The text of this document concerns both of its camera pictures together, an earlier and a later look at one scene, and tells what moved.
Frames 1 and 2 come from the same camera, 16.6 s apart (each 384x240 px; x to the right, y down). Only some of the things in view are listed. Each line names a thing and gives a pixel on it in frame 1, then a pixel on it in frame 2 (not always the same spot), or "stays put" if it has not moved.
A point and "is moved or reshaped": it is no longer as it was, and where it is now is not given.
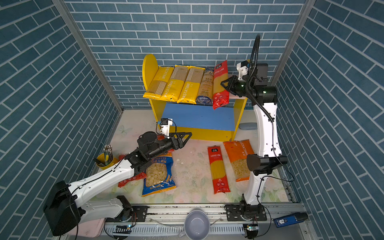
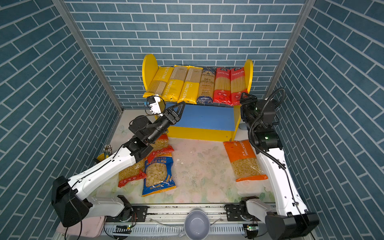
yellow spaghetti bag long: x=175 y=83 stays put
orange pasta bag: x=237 y=151 stays put
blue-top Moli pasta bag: x=205 y=95 stays put
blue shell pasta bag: x=159 y=177 stays put
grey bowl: x=197 y=225 stays put
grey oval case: x=244 y=126 stays put
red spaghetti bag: x=221 y=95 is moved or reshaped
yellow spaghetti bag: x=189 y=92 stays put
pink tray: x=91 y=229 stays put
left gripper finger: x=178 y=134 → x=177 y=109
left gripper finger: x=181 y=144 → x=176 y=115
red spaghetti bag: x=218 y=172 is moved or reshaped
